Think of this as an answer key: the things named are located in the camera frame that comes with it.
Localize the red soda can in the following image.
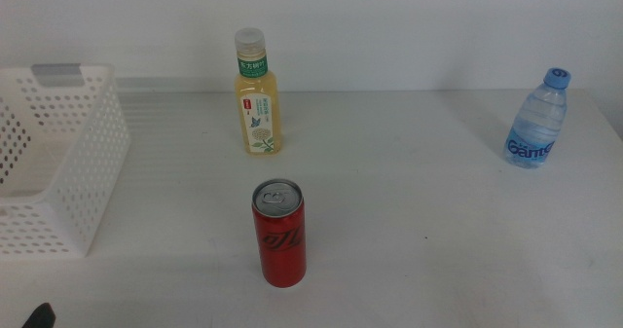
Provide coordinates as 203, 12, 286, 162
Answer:
251, 178, 308, 289

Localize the yellow tea bottle green label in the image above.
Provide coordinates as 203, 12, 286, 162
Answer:
234, 26, 282, 156

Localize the clear water bottle blue cap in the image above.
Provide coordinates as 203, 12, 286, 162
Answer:
502, 67, 572, 169

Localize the white perforated plastic basket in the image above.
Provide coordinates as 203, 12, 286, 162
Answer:
0, 63, 131, 262

